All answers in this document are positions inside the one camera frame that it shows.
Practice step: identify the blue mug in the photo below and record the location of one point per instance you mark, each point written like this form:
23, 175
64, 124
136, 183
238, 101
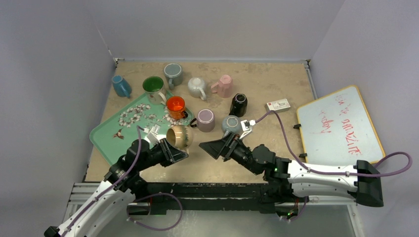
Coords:
121, 86

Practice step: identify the grey-blue mug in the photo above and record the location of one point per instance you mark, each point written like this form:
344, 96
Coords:
231, 124

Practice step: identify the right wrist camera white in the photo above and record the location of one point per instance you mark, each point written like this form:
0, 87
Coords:
246, 126

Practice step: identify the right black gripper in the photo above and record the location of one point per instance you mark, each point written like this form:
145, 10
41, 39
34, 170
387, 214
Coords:
230, 147

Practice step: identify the green floral tray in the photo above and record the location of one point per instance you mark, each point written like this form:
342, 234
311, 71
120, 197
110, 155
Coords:
113, 136

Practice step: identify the whiteboard with yellow frame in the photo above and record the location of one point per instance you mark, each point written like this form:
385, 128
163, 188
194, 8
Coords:
337, 130

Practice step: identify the pink faceted mug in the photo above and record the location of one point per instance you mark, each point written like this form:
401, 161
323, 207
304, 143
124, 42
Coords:
223, 87

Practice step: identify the beige round mug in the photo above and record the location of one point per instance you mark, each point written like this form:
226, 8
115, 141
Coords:
180, 136

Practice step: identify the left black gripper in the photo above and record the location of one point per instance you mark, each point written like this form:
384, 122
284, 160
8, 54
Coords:
170, 154

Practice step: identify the small red white box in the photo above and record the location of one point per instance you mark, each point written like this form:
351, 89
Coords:
278, 105

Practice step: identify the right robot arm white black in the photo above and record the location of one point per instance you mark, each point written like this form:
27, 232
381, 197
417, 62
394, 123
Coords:
360, 182

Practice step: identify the grey-teal mug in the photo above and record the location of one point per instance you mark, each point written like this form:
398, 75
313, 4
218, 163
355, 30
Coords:
174, 75

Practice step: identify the purple mug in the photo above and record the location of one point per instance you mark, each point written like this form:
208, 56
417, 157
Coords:
204, 121

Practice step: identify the white-grey mug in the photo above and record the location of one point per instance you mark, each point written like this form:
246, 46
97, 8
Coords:
197, 88

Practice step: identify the black mug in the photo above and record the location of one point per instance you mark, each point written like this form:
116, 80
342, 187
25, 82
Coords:
239, 105

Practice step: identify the orange mug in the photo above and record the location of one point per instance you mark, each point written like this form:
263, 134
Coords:
176, 107

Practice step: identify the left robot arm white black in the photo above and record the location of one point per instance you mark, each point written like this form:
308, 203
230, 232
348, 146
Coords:
121, 185

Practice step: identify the cream floral mug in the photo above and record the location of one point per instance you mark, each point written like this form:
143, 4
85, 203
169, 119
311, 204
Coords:
155, 90

